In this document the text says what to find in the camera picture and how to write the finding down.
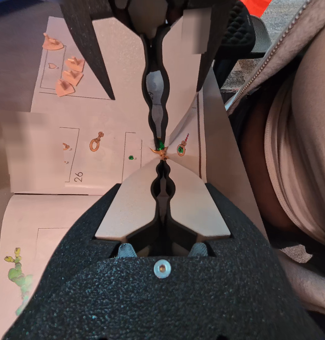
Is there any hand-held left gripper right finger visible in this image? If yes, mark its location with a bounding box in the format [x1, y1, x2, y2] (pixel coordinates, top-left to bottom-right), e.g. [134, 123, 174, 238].
[163, 161, 231, 243]

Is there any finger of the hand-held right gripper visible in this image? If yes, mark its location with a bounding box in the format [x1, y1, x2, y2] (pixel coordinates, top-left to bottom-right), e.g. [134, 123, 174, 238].
[158, 16, 207, 148]
[92, 16, 161, 145]

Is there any gold ring piece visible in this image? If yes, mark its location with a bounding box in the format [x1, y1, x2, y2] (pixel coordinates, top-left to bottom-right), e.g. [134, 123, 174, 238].
[149, 138, 170, 160]

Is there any red panel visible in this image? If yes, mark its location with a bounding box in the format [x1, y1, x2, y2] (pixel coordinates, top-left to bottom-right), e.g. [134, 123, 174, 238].
[242, 0, 272, 18]

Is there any grey zip jacket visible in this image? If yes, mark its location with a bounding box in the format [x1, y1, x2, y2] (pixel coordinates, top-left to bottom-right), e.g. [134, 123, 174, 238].
[225, 0, 325, 316]

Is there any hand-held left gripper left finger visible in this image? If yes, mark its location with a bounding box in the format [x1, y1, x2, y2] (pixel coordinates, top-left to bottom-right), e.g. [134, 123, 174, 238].
[95, 161, 163, 241]

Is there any black mesh chair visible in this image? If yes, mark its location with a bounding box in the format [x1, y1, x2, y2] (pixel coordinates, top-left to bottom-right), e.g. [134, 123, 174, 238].
[213, 0, 272, 89]

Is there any grey desk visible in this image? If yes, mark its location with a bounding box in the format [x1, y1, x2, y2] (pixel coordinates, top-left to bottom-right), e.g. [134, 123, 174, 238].
[0, 0, 269, 340]

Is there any open instruction booklet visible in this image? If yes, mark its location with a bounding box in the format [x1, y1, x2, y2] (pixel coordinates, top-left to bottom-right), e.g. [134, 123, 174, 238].
[0, 16, 209, 334]

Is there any pink petal piece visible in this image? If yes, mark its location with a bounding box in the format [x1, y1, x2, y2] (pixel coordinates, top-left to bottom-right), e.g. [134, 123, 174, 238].
[55, 80, 75, 97]
[42, 33, 64, 50]
[62, 70, 84, 86]
[64, 56, 85, 72]

